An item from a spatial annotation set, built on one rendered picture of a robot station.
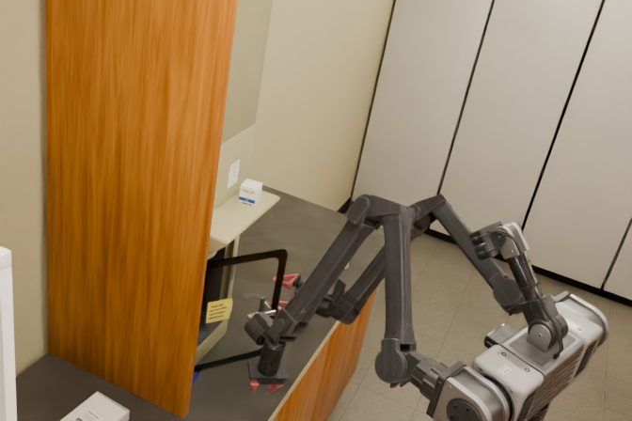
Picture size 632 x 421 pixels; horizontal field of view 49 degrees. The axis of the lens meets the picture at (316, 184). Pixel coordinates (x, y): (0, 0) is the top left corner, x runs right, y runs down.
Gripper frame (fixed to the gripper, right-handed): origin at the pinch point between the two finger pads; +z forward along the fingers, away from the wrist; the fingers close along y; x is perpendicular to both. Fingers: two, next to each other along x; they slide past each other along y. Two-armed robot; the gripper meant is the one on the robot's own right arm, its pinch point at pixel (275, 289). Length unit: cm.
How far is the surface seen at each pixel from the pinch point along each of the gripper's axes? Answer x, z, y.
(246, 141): 3, 11, 52
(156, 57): 37, 19, 85
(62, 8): 36, 45, 91
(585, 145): -272, -93, -37
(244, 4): 12, 10, 94
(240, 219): 19.6, 4.1, 36.8
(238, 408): 32.3, -4.9, -19.9
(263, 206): 8.8, 2.1, 36.0
